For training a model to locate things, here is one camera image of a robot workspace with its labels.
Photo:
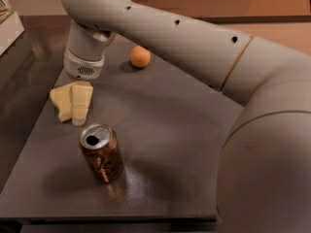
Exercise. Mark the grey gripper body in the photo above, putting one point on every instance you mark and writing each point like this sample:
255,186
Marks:
82,68

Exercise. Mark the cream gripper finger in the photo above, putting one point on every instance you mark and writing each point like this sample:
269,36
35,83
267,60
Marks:
80,97

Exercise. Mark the yellow sponge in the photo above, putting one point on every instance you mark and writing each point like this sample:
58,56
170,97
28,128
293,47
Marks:
60,97

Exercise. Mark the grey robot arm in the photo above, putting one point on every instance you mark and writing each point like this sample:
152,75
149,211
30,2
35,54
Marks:
264,174

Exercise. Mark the orange brown soda can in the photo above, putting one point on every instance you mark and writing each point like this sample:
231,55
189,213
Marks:
99,144

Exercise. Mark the orange fruit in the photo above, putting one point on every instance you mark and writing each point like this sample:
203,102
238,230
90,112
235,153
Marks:
140,57

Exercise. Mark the white box on counter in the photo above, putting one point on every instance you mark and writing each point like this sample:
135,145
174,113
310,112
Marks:
10,25

